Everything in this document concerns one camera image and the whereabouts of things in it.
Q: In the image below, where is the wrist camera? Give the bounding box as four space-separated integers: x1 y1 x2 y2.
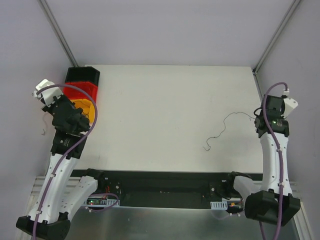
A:
281 95 298 119
32 79 63 107

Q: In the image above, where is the black storage bin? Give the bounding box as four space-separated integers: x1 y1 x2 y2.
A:
64 66 100 86

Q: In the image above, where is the yellow storage bin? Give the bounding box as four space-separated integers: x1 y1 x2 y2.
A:
70 98 95 125

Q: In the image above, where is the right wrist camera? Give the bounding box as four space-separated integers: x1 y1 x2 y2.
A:
281 95 298 119

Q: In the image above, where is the right aluminium frame post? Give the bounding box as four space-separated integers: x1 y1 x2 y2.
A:
252 0 303 76

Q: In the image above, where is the red storage bin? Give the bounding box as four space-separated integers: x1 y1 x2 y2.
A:
63 81 98 102

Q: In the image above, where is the left aluminium frame post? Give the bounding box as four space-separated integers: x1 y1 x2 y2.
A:
37 0 79 67

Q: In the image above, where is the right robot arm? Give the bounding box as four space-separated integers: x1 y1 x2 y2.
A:
222 95 301 226

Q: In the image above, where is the aluminium frame post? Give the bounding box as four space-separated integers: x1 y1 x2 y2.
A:
252 0 303 76
37 0 79 67

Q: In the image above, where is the wire bundle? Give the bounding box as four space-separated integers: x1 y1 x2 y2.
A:
41 114 50 137

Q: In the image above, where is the right white cable duct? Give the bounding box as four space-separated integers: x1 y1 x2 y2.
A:
210 200 228 211

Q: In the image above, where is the left white cable duct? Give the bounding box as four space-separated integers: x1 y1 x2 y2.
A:
82 197 120 208

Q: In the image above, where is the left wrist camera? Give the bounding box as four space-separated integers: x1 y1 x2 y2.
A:
32 79 63 107

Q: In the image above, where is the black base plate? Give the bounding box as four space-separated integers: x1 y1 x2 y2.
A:
84 169 263 209

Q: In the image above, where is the white cable duct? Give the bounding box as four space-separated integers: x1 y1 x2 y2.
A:
210 200 228 211
82 197 120 208

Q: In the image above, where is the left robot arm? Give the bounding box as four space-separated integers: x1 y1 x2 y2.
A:
16 94 106 240

